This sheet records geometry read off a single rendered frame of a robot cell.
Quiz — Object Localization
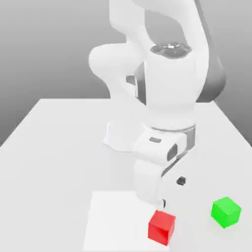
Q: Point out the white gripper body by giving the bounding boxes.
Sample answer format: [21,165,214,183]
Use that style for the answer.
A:
[133,152,187,207]

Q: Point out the small red cube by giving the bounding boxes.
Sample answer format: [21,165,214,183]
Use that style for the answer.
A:
[147,209,176,247]

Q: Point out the small green cube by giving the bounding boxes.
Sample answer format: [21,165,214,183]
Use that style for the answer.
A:
[210,196,242,229]

